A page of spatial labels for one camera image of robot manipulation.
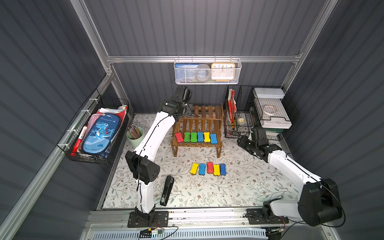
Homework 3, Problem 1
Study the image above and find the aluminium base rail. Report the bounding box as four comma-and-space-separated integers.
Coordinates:
80, 207, 338, 240

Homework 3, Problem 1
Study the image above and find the blue box in basket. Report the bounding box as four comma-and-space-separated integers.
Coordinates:
174, 63, 199, 84

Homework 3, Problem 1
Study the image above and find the wooden two-tier shelf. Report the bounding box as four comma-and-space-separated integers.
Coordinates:
171, 105, 224, 158

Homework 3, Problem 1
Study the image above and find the yellow eraser tier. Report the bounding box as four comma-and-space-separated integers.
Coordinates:
204, 132, 211, 143
190, 163, 200, 175

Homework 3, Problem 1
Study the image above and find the blue dinosaur pencil case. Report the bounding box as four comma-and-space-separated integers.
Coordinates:
82, 113, 121, 155

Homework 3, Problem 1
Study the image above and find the red marker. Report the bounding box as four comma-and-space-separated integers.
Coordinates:
70, 126, 88, 156

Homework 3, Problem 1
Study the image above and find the blue eraser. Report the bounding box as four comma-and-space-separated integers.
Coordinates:
210, 134, 218, 145
197, 132, 204, 143
219, 164, 227, 176

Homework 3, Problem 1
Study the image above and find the white box on organizer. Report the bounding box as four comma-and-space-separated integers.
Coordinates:
253, 87, 292, 130

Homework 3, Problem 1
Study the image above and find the white mesh hanging basket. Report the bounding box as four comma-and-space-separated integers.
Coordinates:
174, 57, 243, 85

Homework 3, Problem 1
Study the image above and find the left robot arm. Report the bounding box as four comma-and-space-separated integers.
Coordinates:
125, 86, 192, 222

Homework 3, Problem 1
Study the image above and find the black wire wall basket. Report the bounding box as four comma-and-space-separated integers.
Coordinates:
58, 91, 130, 165

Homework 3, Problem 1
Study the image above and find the blue eraser tier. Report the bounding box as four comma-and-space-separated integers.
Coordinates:
199, 164, 207, 176

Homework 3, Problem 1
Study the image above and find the red eraser lower tier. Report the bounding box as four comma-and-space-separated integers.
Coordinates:
175, 132, 184, 144

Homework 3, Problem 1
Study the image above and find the green pencil cup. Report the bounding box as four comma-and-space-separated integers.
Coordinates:
127, 126, 145, 149

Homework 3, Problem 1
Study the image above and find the black wire desk organizer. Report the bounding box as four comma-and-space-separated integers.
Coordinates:
224, 85, 300, 141

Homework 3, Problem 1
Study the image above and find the green eraser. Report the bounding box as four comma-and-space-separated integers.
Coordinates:
184, 132, 191, 143
191, 132, 198, 143

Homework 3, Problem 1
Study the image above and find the yellow alarm clock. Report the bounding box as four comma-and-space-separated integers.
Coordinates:
211, 63, 236, 81

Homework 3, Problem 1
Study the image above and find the clear tape roll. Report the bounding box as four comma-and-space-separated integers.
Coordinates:
195, 64, 211, 83

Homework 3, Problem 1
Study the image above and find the black stapler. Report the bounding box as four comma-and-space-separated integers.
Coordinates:
160, 175, 175, 206

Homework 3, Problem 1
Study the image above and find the tape roll on organizer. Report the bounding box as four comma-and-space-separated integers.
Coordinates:
263, 105, 277, 116

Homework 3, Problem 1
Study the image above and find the colored pencils bunch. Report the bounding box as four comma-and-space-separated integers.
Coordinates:
129, 125, 142, 139

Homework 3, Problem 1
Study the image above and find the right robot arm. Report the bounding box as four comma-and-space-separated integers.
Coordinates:
237, 127, 346, 227

